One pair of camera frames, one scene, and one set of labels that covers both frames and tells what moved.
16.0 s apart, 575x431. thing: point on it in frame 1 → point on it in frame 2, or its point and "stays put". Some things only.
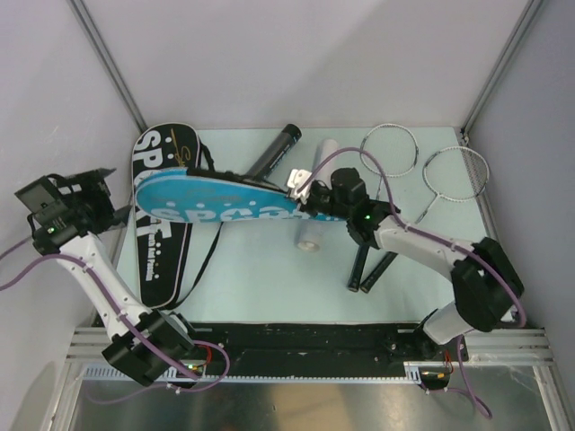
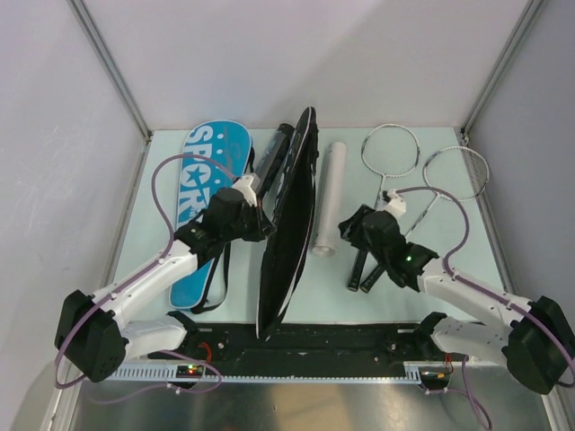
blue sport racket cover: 175,194 → 215,153
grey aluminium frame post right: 526,20 stays put
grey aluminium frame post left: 107,56 stays put
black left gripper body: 94,199 → 249,224
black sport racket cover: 163,246 → 287,249
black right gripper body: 321,200 → 356,233
